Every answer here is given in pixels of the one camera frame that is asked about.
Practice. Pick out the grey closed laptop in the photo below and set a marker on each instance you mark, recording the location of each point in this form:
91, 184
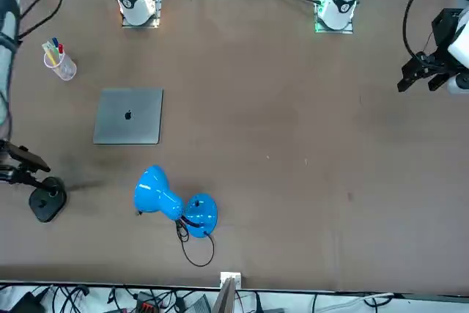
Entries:
128, 115

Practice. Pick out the green highlighter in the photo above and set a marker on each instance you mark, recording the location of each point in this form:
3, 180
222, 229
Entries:
49, 51

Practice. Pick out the large black power adapter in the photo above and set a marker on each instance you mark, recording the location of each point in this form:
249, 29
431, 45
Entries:
27, 303

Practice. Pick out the red black connector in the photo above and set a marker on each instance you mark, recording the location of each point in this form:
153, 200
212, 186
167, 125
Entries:
146, 302

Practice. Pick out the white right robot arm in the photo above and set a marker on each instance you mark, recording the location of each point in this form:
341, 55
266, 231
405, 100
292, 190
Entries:
133, 1

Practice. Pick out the aluminium frame post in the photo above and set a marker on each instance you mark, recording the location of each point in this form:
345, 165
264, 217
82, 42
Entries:
225, 294

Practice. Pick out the black desktop phone stand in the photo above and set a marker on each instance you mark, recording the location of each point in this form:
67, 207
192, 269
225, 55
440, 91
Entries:
45, 205

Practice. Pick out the blue desk lamp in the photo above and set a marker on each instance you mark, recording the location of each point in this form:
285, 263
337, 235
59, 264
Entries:
157, 195

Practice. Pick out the dark smartphone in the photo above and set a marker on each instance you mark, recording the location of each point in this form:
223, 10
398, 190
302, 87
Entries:
29, 159

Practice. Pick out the red capped marker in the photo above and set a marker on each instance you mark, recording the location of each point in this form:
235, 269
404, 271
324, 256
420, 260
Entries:
60, 49

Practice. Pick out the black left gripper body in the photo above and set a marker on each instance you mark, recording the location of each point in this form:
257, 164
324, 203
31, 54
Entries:
445, 27

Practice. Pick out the blue capped marker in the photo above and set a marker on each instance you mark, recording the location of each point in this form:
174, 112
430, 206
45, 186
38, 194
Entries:
55, 42

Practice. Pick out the pink mesh pen cup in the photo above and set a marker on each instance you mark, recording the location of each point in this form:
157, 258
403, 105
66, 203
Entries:
64, 69

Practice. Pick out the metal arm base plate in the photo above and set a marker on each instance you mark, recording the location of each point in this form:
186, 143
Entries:
333, 31
141, 26

